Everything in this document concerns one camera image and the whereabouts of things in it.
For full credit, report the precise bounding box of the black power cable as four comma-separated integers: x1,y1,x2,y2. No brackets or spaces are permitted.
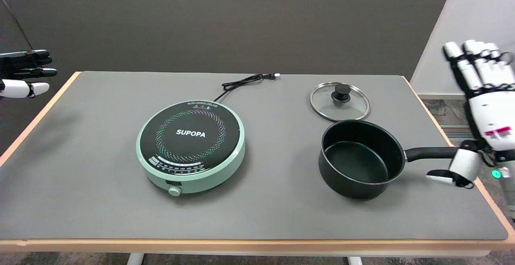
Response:
213,73,280,102

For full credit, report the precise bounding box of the gray table mat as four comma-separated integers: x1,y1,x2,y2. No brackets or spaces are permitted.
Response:
0,71,508,240

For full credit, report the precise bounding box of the black pot with long handle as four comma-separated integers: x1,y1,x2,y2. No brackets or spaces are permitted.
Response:
319,119,459,199

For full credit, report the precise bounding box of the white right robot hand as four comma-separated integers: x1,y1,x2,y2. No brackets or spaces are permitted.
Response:
426,40,515,189

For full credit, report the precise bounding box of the green round induction cooker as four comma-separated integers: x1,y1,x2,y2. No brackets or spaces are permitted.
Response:
136,100,246,197

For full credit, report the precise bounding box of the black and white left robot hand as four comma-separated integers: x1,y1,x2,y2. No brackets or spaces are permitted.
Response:
0,49,58,99

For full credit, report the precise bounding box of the floor vent grille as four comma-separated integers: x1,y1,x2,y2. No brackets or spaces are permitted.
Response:
441,125,476,139

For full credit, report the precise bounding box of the glass lid with black knob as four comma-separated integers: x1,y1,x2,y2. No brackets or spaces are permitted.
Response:
309,82,371,122

